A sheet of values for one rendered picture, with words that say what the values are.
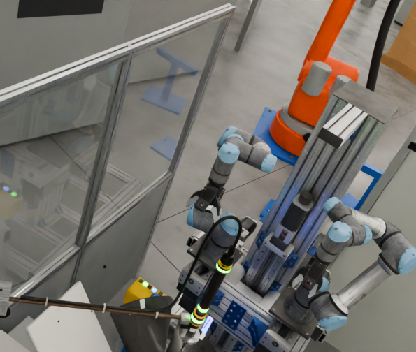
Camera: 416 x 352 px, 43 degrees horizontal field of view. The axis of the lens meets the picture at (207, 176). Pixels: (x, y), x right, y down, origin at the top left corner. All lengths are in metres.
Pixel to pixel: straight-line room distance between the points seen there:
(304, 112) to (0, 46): 3.03
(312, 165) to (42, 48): 2.51
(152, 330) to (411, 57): 8.23
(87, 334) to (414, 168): 2.05
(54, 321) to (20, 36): 2.62
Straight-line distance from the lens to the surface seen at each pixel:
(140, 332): 1.89
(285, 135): 5.70
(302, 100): 5.54
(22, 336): 2.43
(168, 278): 3.92
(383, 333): 3.93
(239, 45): 7.62
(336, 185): 2.41
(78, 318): 1.98
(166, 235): 4.22
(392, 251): 2.38
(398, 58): 9.74
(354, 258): 3.61
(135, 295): 2.36
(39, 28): 4.16
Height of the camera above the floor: 2.88
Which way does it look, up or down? 36 degrees down
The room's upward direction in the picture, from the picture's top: 22 degrees clockwise
